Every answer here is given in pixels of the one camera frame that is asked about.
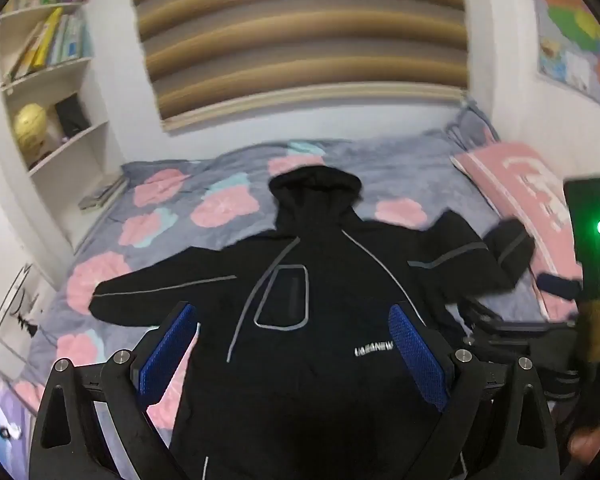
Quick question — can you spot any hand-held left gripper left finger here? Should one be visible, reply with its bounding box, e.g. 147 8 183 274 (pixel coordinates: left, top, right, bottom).
29 302 201 480

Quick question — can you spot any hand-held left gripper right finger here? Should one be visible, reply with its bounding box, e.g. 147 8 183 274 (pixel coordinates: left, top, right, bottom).
387 301 562 480

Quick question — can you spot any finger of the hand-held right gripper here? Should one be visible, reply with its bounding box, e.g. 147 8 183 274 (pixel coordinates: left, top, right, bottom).
457 296 578 343
539 366 582 403

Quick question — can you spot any black hooded jacket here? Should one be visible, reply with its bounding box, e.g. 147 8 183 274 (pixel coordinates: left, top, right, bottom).
88 166 537 480

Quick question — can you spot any person's right hand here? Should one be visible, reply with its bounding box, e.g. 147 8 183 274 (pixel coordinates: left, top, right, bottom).
568 422 600 463

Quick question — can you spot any pink pillow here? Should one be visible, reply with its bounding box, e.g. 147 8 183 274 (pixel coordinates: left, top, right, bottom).
451 141 583 321

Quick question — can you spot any grey blanket with pink flowers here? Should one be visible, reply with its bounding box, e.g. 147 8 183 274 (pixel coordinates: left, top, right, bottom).
10 129 551 461

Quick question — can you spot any white framed drawing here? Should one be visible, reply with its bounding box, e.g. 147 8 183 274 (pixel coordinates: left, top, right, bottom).
0 263 47 347

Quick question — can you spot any stack of flat books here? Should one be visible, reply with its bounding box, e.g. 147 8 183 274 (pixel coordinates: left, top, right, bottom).
78 178 128 212

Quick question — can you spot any purple printed book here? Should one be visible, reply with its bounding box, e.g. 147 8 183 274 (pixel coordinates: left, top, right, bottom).
0 367 37 466

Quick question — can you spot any black box on shelf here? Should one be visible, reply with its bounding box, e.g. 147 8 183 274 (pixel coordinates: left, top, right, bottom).
54 93 92 139

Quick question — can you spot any yellow globe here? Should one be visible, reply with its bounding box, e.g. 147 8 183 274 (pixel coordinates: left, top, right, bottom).
13 103 50 159

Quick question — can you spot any white bookshelf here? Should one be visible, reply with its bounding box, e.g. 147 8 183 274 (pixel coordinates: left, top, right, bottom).
0 0 127 241

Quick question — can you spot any row of upright books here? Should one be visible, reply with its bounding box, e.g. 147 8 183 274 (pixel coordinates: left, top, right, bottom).
1 0 95 85

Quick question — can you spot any striped brown window blind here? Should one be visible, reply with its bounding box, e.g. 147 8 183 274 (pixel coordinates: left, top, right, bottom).
128 0 471 135

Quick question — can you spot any colourful wall map poster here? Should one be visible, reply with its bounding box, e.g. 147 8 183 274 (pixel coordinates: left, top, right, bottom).
524 0 600 119

